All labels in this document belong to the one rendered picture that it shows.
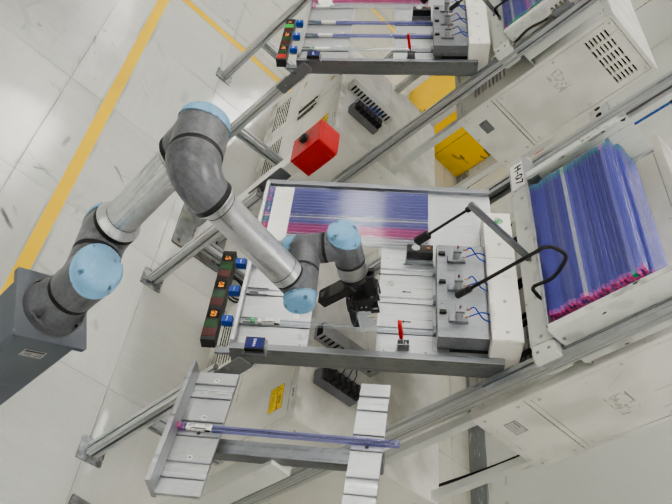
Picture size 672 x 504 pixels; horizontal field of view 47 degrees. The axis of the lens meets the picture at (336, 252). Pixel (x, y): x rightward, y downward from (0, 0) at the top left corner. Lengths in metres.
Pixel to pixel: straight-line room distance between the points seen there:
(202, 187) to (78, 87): 1.87
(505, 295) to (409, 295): 0.27
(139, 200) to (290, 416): 0.82
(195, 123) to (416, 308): 0.85
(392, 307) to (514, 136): 1.39
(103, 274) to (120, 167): 1.44
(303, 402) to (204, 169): 0.96
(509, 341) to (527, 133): 1.50
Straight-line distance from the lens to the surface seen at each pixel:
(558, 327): 1.91
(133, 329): 2.85
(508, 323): 2.03
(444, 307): 2.06
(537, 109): 3.26
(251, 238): 1.64
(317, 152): 2.82
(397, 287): 2.18
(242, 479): 1.90
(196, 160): 1.57
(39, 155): 3.04
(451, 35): 3.17
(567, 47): 3.13
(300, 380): 2.34
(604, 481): 3.60
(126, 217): 1.84
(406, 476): 2.56
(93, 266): 1.83
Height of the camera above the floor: 2.11
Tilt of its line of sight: 32 degrees down
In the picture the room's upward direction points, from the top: 56 degrees clockwise
